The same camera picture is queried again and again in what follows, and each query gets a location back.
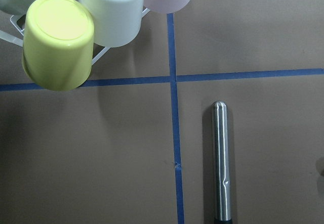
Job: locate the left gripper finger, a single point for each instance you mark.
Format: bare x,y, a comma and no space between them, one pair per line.
320,166

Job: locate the white cup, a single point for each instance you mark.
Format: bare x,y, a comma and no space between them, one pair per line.
116,22

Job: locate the yellow-green cup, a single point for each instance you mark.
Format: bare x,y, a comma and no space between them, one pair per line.
58,44

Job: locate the steel muddler black tip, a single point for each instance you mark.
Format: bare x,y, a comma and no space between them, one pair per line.
221,164

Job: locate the white wire cup rack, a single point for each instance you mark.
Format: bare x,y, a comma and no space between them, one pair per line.
18,21

